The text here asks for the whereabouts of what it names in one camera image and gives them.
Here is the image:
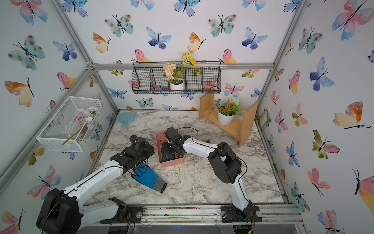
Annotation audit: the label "green black screwdriver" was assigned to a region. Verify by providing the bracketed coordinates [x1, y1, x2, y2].
[162, 154, 179, 162]

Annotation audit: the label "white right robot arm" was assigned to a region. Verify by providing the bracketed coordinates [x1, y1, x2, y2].
[163, 127, 251, 211]

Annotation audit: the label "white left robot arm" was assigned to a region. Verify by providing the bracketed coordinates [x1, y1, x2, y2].
[36, 135, 155, 234]

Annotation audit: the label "pink storage box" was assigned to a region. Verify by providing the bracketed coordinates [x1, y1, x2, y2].
[155, 131, 185, 167]

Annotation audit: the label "wooden desktop shelf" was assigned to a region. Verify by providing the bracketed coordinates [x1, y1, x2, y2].
[200, 94, 259, 147]

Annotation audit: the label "blue grey work glove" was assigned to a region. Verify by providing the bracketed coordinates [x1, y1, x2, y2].
[131, 163, 167, 194]

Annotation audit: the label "light blue hand mirror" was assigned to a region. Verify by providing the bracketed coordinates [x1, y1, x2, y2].
[116, 111, 137, 128]

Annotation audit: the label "white flower pot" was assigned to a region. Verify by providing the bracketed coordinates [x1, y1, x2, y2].
[217, 105, 235, 125]

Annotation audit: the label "pink white artificial flower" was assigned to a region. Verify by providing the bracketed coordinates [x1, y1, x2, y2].
[61, 106, 100, 145]

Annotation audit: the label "small white basket pot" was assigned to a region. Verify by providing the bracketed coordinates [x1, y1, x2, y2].
[169, 81, 186, 91]

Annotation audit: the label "green orange artificial plant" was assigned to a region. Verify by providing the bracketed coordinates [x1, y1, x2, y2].
[218, 97, 241, 117]

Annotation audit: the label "beige yellow artificial flowers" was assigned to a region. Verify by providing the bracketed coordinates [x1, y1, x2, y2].
[163, 51, 197, 84]

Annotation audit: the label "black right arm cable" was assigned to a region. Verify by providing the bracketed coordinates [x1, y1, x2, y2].
[175, 127, 249, 202]

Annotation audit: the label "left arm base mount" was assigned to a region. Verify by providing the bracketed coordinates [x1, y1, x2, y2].
[100, 197, 144, 224]

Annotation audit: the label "black wire wall basket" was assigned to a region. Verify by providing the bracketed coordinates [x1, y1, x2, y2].
[131, 60, 222, 95]

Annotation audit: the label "white mesh wall basket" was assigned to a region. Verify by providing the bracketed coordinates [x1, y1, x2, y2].
[36, 96, 103, 153]

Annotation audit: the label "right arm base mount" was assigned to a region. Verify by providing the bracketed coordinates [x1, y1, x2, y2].
[221, 202, 263, 223]

